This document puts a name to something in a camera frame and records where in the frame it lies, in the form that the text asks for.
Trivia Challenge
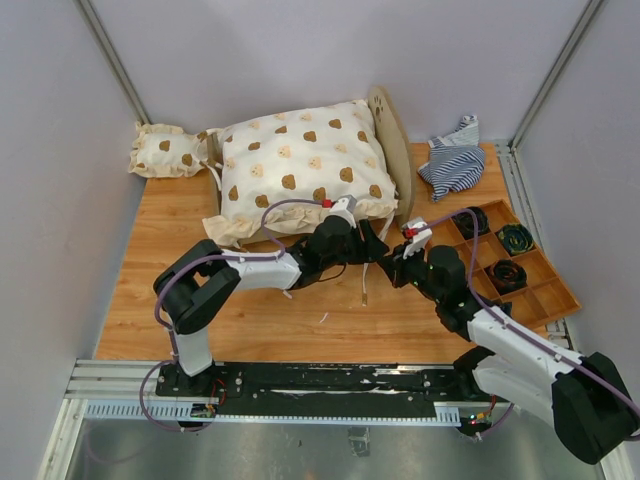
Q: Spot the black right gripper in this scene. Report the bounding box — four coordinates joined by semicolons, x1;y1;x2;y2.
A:
378;239;444;303

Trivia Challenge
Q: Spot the large bear print cushion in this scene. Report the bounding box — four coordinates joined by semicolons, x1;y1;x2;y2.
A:
201;99;401;306

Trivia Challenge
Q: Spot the wooden striped pet bed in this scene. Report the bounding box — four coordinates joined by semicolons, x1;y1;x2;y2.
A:
204;85;416;251

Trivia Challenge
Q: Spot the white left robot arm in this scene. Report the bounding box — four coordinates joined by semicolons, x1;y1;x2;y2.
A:
153;215;389;397

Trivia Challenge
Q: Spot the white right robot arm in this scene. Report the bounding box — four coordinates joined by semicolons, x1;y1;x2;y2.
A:
379;245;639;465

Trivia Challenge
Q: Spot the wooden compartment tray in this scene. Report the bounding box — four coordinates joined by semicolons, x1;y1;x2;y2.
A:
432;200;581;328

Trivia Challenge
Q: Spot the blue striped cloth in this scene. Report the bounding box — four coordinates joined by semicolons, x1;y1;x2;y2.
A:
417;115;486;202

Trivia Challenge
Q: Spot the black orange rolled fabric item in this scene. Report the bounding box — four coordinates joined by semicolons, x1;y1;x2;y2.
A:
486;259;527;294

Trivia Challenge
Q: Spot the blue yellow rolled fabric item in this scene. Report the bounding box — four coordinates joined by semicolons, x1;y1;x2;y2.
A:
496;223;535;257

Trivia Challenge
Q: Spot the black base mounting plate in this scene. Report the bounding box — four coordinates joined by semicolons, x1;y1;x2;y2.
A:
155;362;491;410

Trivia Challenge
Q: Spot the small bear print pillow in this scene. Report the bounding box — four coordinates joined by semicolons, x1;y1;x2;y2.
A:
128;122;208;178

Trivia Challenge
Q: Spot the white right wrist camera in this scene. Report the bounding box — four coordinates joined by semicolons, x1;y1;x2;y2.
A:
401;217;432;259

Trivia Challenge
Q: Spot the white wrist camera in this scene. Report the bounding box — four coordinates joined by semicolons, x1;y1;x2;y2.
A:
401;217;432;259
329;195;357;222

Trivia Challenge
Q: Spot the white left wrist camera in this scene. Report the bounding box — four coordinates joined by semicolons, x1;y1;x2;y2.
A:
329;195;357;222

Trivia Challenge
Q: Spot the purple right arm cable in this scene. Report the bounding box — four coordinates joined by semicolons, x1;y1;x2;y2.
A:
417;209;640;441

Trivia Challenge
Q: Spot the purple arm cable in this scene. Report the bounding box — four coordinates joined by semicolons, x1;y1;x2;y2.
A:
84;198;326;464
417;209;640;441

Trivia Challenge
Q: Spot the grey slotted cable duct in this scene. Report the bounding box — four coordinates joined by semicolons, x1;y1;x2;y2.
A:
85;398;461;427

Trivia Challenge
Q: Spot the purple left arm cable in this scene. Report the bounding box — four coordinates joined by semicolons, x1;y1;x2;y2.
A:
84;198;326;464

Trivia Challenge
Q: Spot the right aluminium frame post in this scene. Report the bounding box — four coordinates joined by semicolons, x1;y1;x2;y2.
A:
509;0;608;151

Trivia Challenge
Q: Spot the aluminium frame post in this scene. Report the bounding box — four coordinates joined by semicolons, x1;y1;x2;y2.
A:
509;0;608;151
73;0;151;124

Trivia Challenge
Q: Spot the left aluminium frame post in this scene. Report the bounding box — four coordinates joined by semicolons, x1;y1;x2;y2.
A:
73;0;151;124

